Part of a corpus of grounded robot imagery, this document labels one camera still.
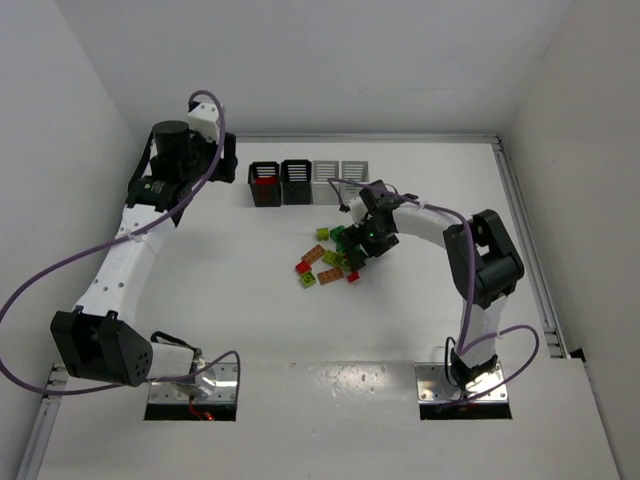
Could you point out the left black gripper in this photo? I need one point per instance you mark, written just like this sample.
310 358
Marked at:
228 157

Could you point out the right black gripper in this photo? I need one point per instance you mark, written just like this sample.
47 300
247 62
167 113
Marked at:
353 244

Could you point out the green lego brick top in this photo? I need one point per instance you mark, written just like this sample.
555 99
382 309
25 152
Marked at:
336 232

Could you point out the red small lego brick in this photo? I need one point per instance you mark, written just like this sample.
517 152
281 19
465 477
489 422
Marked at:
352 277
302 267

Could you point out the red 2x3 lego brick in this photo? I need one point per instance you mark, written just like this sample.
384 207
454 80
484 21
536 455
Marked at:
270 181

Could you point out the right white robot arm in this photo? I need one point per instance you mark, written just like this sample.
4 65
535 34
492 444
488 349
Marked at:
484 263

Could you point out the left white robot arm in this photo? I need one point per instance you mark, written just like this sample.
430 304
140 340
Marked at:
97 340

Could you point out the black slotted container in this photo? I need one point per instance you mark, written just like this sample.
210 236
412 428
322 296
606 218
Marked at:
264 196
296 182

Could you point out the lime small lego brick top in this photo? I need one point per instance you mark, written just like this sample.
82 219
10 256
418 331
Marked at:
322 234

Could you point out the brown lego brick lower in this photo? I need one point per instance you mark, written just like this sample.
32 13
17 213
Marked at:
330 275

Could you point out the brown lego brick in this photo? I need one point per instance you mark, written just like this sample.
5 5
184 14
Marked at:
330 275
314 254

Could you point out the brown lego brick upper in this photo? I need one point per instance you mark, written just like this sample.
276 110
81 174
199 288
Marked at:
314 254

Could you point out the white slotted container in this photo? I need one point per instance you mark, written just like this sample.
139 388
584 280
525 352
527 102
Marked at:
356 171
322 191

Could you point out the lime lego brick bottom left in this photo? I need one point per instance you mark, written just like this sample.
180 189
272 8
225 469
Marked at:
308 279

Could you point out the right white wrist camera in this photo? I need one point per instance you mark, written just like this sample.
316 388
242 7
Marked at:
357 210

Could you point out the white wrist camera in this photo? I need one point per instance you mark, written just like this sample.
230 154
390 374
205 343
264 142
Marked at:
203 118
357 210

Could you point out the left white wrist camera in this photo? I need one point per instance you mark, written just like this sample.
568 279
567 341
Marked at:
203 118

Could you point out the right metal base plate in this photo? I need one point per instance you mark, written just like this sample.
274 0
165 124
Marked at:
434 388

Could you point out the metal base plate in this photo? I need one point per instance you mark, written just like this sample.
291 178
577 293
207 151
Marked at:
434 388
216 386

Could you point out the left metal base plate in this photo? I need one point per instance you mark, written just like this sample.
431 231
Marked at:
216 386

